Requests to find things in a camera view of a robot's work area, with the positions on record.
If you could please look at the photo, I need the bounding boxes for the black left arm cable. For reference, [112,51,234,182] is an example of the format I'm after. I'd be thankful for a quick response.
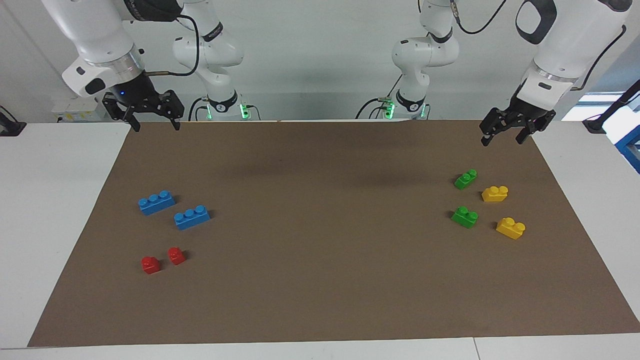
[450,0,628,92]

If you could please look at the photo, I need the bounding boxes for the black angled stand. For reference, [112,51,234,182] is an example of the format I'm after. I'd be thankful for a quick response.
[582,79,640,135]

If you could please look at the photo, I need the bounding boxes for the black right base cable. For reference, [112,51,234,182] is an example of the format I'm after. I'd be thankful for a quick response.
[188,96,209,122]

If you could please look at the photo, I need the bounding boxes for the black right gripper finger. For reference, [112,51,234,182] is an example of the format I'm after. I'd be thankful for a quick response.
[102,92,142,133]
[159,89,185,132]

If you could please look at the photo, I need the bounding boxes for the black base cable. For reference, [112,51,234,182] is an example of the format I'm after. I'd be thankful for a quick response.
[188,96,209,122]
[355,74,404,120]

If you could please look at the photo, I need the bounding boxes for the black table clamp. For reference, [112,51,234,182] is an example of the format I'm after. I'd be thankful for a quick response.
[0,105,27,137]

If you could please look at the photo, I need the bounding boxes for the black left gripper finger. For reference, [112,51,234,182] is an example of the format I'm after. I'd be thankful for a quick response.
[478,106,517,147]
[515,120,548,146]

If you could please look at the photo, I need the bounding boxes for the yellow two-stud toy brick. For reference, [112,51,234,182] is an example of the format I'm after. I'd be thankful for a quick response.
[481,185,510,203]
[495,217,527,240]

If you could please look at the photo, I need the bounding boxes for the brown table mat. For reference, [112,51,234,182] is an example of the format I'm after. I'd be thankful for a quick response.
[27,119,640,347]

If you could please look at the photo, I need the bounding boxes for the black left base cable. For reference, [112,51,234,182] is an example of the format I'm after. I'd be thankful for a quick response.
[355,74,404,120]

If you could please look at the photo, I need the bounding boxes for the blue three-stud toy brick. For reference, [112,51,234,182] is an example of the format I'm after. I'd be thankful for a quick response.
[138,190,176,216]
[173,205,211,231]

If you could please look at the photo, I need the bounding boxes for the green two-stud toy brick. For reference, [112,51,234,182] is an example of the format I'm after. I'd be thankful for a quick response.
[451,206,479,229]
[454,169,478,190]

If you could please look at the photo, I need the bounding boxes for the blue metal frame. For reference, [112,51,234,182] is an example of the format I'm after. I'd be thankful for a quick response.
[614,122,640,175]

